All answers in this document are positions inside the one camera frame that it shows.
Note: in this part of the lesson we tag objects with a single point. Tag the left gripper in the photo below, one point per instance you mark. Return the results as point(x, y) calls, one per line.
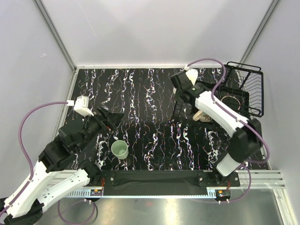
point(113, 118)

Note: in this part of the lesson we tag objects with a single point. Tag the beige printed mug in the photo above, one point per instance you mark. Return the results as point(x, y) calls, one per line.
point(201, 116)

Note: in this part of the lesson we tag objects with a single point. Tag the black skull mug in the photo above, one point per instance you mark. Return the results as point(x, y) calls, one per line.
point(232, 102)

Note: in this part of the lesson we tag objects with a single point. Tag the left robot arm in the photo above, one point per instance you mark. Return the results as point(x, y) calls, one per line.
point(28, 203)

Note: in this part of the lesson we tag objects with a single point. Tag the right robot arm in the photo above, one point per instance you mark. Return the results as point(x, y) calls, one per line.
point(246, 138)

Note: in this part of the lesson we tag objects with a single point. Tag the green cup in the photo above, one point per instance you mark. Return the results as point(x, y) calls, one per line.
point(120, 149)

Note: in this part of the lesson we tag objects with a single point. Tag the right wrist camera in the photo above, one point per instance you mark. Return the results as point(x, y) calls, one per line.
point(191, 73)

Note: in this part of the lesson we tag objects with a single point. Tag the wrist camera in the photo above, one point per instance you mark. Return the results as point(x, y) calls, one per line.
point(81, 106)
point(191, 73)

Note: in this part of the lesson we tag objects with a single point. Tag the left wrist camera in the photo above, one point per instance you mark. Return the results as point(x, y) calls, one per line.
point(81, 106)

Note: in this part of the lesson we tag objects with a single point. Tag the black wire dish rack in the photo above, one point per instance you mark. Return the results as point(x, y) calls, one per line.
point(243, 81)

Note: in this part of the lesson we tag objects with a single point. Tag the slotted cable duct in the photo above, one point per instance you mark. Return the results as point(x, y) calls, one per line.
point(110, 192)

